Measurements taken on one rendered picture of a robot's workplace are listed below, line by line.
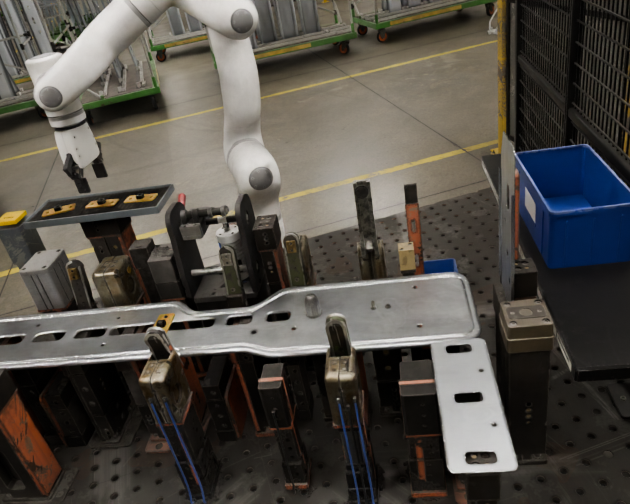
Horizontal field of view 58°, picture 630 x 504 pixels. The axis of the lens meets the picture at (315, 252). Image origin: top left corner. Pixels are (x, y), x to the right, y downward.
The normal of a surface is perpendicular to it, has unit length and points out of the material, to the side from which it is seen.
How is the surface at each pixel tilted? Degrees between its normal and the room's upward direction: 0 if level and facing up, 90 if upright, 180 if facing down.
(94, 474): 0
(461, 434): 0
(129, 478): 0
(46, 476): 90
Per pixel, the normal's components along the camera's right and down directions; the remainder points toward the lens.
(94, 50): 0.75, -0.18
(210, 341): -0.17, -0.85
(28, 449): 0.98, -0.11
